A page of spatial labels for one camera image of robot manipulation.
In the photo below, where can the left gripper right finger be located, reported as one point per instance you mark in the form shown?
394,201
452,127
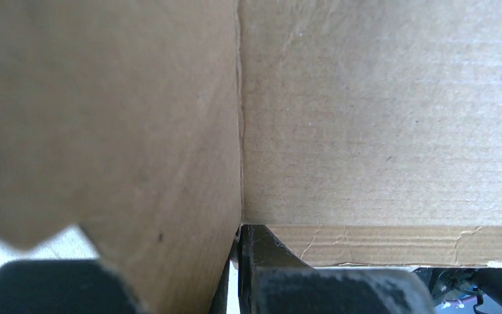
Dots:
274,280

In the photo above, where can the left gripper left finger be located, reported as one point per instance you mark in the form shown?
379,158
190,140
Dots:
63,286

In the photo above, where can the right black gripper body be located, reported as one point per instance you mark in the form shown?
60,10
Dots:
462,287

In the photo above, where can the brown cardboard box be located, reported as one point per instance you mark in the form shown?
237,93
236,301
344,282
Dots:
365,133

